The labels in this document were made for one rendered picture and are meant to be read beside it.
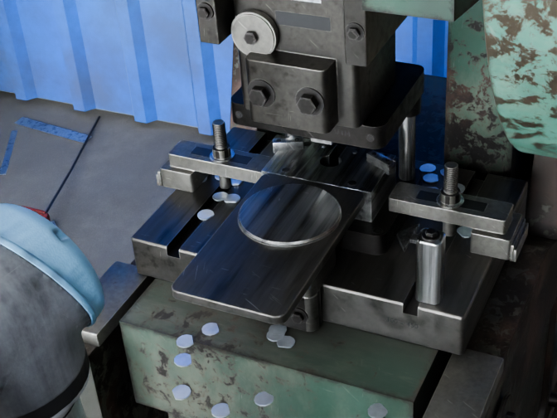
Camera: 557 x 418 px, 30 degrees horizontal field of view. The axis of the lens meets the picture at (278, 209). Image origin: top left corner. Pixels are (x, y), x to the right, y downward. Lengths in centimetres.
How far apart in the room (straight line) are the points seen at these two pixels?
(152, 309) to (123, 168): 153
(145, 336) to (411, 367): 34
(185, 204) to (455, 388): 45
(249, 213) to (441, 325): 26
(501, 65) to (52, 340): 37
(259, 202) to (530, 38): 60
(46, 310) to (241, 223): 53
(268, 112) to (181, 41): 165
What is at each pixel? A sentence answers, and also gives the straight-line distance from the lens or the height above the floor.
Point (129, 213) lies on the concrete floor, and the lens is 267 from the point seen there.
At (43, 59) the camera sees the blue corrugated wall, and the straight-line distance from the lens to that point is 314.
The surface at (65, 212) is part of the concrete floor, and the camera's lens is 272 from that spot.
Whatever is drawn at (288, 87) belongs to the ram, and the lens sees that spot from 116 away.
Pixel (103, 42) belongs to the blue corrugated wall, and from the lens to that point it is 298.
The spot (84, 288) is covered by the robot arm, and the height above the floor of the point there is 104.
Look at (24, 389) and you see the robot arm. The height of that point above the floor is 100.
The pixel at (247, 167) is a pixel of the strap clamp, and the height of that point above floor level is 76.
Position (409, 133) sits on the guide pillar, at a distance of 134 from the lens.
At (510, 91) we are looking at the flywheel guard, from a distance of 80.
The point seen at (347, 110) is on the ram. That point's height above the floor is 91.
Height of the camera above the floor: 150
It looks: 35 degrees down
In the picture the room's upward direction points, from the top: 5 degrees counter-clockwise
